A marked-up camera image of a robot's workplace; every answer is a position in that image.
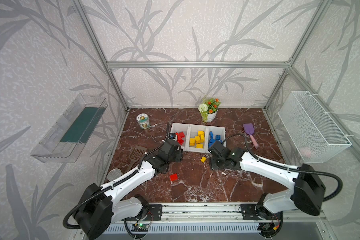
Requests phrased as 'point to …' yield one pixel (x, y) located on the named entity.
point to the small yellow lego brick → (203, 159)
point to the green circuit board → (140, 227)
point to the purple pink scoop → (249, 129)
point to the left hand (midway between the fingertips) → (180, 146)
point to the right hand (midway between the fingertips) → (213, 159)
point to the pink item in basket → (305, 151)
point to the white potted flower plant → (209, 109)
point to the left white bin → (178, 127)
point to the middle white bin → (192, 131)
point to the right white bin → (216, 131)
